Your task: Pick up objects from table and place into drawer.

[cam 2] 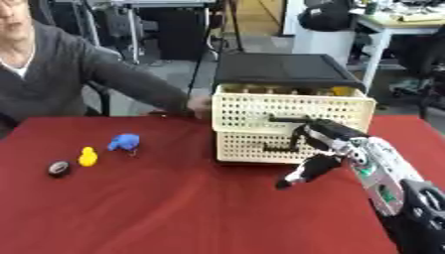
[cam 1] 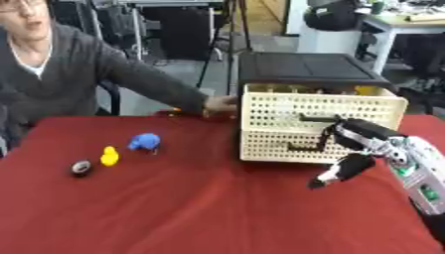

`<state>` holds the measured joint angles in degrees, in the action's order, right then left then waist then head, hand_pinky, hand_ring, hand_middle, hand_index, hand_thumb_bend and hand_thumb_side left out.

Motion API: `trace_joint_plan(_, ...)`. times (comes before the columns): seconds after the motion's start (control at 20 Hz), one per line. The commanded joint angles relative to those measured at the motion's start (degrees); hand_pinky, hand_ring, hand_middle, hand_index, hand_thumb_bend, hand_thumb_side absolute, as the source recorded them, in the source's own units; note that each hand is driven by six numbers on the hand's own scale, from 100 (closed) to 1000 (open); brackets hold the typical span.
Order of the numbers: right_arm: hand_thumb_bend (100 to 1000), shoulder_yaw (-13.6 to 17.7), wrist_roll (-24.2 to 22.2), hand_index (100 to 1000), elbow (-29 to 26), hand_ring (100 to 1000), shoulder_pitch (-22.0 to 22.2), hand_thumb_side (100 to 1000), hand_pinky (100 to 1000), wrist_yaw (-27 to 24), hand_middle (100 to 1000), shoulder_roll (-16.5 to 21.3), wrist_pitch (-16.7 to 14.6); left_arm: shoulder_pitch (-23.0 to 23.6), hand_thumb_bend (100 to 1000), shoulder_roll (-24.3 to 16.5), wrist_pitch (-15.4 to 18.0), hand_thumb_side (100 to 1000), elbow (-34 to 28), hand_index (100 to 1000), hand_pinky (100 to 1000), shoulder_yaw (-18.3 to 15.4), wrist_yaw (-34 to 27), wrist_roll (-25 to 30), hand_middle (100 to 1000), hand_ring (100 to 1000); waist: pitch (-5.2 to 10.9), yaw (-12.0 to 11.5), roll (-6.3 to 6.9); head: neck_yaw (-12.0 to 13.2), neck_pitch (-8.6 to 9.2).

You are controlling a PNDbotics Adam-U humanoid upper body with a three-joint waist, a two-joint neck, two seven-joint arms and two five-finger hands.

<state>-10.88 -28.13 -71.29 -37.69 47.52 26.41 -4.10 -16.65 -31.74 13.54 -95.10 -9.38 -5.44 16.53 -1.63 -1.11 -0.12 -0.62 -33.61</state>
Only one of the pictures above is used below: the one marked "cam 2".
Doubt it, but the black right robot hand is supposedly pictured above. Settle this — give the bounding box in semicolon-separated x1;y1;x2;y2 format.
272;118;371;191

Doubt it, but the person's hand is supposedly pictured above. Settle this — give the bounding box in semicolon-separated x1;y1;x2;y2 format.
186;95;216;120

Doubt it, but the pale pierced open drawer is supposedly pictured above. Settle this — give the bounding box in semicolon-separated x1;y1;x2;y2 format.
210;82;379;135

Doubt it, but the yellow object in drawer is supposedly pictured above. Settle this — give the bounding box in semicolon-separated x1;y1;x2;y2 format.
330;86;355;97

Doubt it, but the pale pierced closed drawer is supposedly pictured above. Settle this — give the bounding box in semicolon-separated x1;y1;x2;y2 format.
214;131;327;165

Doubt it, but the black tripod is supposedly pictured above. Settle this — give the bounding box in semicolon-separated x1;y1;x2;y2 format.
184;0;247;100

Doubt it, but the black cabinet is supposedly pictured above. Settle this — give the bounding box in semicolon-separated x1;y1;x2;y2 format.
210;53;369;93

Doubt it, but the blue soft toy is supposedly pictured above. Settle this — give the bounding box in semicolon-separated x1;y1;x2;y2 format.
105;133;143;153

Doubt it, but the black office chair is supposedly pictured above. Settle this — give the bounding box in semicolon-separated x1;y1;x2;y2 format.
387;26;445;120

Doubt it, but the black bag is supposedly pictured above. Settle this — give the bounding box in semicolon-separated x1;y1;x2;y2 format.
297;0;359;33

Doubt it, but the yellow toy duck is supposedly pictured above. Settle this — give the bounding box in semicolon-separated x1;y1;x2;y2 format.
76;146;101;168

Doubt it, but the white table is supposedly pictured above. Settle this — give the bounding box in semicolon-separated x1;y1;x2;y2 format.
353;9;445;93

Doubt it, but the person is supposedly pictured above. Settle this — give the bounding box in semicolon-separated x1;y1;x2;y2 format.
0;0;199;140

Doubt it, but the black round tape roll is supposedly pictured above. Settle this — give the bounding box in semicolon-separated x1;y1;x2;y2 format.
45;160;74;179

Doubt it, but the black drawer handle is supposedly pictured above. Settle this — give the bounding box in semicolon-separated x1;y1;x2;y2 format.
265;114;313;125
260;142;303;154

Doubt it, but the white pedestal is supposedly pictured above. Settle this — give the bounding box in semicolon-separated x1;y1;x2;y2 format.
290;27;357;67

